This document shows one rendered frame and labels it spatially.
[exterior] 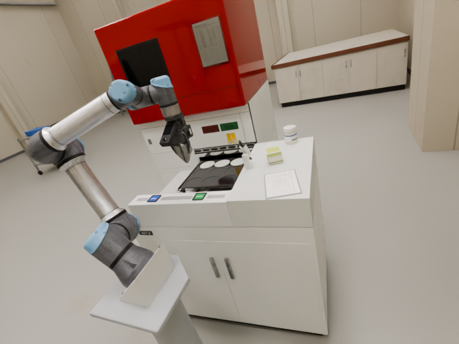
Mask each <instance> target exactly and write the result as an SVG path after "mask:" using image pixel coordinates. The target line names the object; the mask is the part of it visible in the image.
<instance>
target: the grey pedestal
mask: <svg viewBox="0 0 459 344"><path fill-rule="evenodd" d="M170 257H171V260H172V261H173V264H174V265H175V268H174V269H173V271H172V272H171V274H170V275H169V277H168V278H167V280H166V281H165V283H164V285H163V286H162V287H161V289H160V291H159V292H158V294H157V295H156V297H155V299H154V300H153V302H152V303H151V305H150V306H149V307H147V306H141V305H138V304H132V303H128V302H122V301H120V299H119V298H120V296H121V295H122V292H124V291H125V290H126V288H125V286H123V285H122V284H121V282H120V280H119V279H117V280H116V282H115V283H114V284H113V285H112V287H111V288H110V289H109V290H108V292H107V293H106V294H105V295H104V296H103V297H102V298H101V300H100V301H99V302H98V303H97V305H96V306H95V307H94V308H93V309H92V310H91V312H90V313H89V314H90V315H91V316H92V317H96V318H98V319H103V320H106V321H110V322H113V323H116V324H120V325H123V326H128V327H130V328H134V329H138V330H142V331H145V332H149V333H152V334H153V336H154V338H155V339H156V341H157V343H158V344H203V343H202V341H201V339H200V337H199V335H198V333H197V331H196V329H195V327H194V325H193V322H192V321H191V318H190V317H189V314H188V313H187V311H186V309H185V307H184V305H183V303H182V301H181V299H180V298H181V296H182V294H183V293H184V291H185V289H186V287H187V286H188V284H189V282H190V280H189V277H188V275H187V273H186V271H185V269H184V266H183V265H182V262H181V260H180V258H179V256H177V255H170Z"/></svg>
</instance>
